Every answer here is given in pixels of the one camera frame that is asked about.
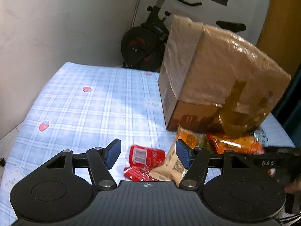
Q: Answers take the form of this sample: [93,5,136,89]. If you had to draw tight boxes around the orange chip bag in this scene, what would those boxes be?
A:
[207,134,265,155]

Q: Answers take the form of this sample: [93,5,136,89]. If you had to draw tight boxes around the red snack packet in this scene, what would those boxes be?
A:
[123,145,166,182]

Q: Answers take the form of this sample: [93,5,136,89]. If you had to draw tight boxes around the brown cardboard box with liner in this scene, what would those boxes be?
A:
[158,16,291,137]

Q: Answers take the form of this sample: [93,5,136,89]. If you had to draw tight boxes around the person's right hand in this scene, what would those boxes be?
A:
[269,168,300,194]

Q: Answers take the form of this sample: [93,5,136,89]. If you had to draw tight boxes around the olive green snack packet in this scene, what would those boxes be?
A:
[177,125,214,153]

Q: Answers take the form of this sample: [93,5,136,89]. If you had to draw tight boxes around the beige orange snack bar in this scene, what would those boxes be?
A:
[148,141,187,186]

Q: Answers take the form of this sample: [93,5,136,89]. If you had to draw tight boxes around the white blue snack packet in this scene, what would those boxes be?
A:
[253,127,268,147]

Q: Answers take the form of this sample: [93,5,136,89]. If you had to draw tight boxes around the blue plaid bed sheet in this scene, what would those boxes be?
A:
[0,62,296,226]

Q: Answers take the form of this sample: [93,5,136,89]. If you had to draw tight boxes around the black exercise bike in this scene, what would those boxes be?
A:
[120,0,247,73]

